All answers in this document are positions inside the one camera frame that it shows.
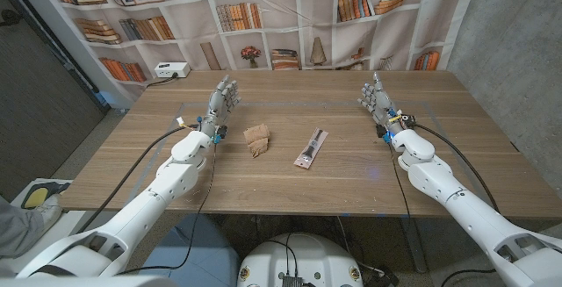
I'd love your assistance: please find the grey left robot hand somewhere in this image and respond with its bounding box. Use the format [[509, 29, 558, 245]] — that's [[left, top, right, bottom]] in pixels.
[[201, 75, 242, 131]]

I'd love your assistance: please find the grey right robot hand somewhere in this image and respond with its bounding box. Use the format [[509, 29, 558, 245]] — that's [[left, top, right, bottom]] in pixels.
[[357, 71, 401, 130]]

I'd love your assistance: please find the pink flat blister package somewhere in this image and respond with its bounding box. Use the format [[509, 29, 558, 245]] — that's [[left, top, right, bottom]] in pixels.
[[292, 127, 329, 170]]

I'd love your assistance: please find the white power outlet box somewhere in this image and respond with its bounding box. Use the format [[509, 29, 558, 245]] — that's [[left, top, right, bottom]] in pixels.
[[154, 61, 191, 79]]

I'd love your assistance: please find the printed bookshelf backdrop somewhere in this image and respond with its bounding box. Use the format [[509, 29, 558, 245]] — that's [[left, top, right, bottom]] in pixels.
[[40, 0, 483, 106]]

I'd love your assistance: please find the grey metal table leg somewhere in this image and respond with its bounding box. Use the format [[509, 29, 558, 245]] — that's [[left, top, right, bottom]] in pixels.
[[400, 216, 428, 275]]

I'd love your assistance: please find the black floor device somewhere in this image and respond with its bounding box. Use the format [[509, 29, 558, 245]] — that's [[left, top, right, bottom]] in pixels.
[[362, 265, 400, 287]]

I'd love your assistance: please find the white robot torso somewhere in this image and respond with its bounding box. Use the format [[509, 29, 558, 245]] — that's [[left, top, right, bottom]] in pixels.
[[236, 233, 364, 287]]

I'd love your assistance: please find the dark grey door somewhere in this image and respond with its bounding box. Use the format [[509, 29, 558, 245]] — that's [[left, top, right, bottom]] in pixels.
[[0, 0, 111, 203]]

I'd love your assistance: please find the white floor board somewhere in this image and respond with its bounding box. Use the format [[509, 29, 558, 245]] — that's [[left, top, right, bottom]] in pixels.
[[8, 177, 89, 238]]

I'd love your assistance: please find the white sneaker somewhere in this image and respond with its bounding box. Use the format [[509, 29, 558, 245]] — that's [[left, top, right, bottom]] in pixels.
[[32, 193, 63, 233]]

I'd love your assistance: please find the grey trouser leg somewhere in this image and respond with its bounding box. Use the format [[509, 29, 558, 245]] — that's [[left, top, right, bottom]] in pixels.
[[0, 195, 45, 260]]

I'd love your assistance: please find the black outlet power cord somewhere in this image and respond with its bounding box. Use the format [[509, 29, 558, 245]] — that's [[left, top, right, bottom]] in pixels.
[[146, 74, 179, 89]]

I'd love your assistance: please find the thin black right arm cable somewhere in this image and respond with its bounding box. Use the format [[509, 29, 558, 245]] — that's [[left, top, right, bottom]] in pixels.
[[387, 140, 413, 235]]

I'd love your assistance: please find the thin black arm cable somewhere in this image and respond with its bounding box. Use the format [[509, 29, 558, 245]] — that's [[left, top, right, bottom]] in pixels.
[[387, 140, 413, 235], [117, 140, 219, 276]]

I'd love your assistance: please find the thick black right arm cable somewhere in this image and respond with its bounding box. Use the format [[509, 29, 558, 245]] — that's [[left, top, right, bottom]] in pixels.
[[411, 122, 501, 214]]

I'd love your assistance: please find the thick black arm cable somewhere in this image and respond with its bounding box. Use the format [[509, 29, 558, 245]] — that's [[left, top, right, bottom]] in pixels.
[[411, 122, 501, 214], [75, 124, 201, 235]]

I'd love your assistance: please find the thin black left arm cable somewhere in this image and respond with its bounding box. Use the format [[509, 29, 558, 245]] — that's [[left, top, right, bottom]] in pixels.
[[117, 140, 219, 276]]

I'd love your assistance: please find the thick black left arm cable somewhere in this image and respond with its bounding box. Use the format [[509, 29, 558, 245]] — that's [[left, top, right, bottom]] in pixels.
[[75, 124, 201, 235]]

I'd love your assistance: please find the black torso cable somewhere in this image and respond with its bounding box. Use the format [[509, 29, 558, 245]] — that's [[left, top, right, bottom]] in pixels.
[[262, 233, 299, 277]]

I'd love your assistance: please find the black floor cable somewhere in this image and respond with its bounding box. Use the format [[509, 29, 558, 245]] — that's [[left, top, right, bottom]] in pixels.
[[440, 269, 500, 287]]

